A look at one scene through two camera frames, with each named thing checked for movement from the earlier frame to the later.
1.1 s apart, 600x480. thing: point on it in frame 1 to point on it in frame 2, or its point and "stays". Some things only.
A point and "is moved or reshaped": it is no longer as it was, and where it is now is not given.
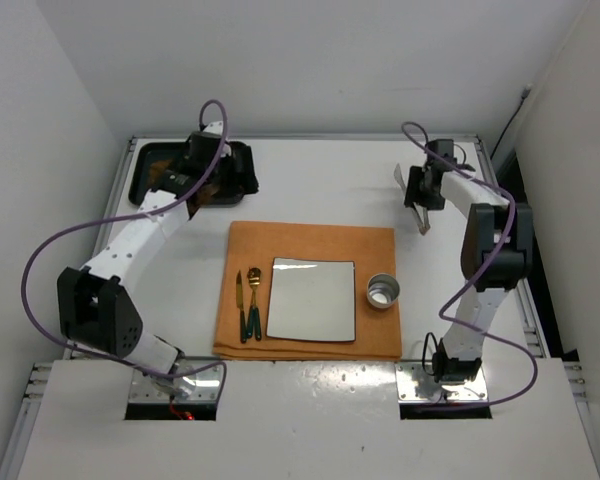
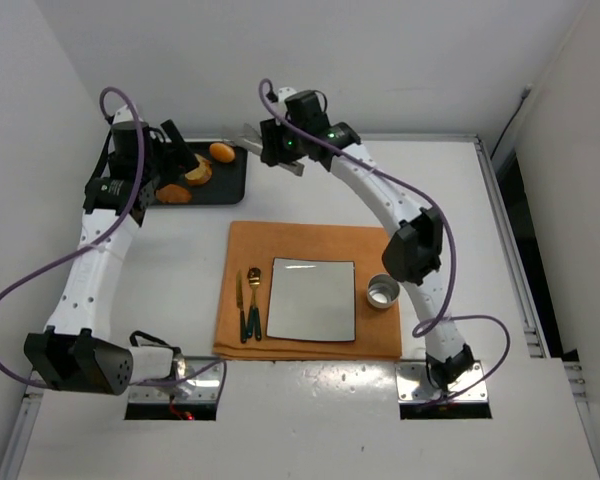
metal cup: x=382 y=290 stays
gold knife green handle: x=239 y=302 stays
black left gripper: x=241 y=170 to x=169 y=151
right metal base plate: x=415 y=385 stays
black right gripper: x=415 y=195 to x=268 y=142
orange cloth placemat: x=371 y=248 stays
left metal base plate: x=207 y=385 stays
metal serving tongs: x=423 y=223 is moved or reshaped
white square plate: x=312 y=300 stays
